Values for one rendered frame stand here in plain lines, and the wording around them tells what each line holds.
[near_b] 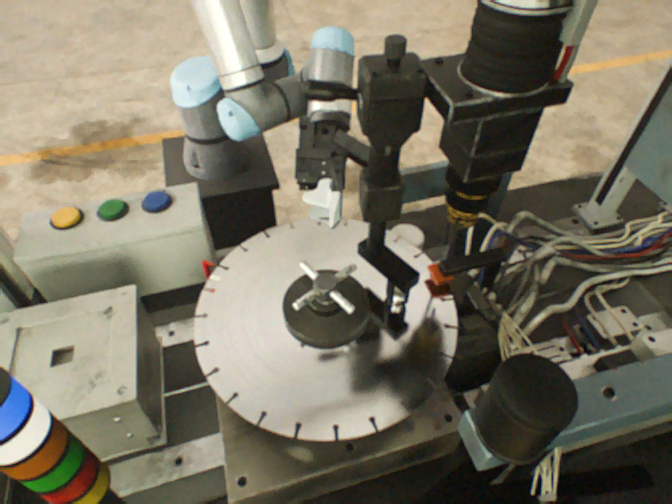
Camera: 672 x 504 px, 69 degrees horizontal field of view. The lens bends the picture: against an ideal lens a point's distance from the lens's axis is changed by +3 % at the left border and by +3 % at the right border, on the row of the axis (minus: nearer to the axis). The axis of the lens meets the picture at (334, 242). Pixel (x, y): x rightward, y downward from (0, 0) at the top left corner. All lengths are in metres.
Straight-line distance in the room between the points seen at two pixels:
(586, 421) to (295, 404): 0.28
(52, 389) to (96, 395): 0.06
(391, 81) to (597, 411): 0.33
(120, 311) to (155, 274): 0.18
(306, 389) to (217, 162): 0.67
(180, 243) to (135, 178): 1.62
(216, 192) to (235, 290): 0.49
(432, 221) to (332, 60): 0.39
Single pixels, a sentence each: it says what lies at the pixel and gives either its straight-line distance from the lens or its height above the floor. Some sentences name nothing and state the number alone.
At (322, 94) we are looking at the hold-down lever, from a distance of 0.48.
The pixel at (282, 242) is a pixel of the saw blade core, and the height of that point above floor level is 0.95.
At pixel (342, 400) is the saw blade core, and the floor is 0.95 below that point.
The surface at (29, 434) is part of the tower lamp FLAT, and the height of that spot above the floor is 1.12.
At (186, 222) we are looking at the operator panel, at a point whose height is 0.90.
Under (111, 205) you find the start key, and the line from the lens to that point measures 0.88.
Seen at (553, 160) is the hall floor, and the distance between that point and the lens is 2.60.
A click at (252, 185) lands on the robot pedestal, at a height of 0.75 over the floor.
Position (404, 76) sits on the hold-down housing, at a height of 1.25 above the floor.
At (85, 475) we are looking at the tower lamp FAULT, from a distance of 0.50.
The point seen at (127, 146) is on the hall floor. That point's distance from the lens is 2.68.
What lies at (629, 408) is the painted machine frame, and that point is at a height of 1.05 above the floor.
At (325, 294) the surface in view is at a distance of 0.56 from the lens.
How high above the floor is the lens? 1.45
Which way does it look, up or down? 47 degrees down
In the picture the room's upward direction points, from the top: straight up
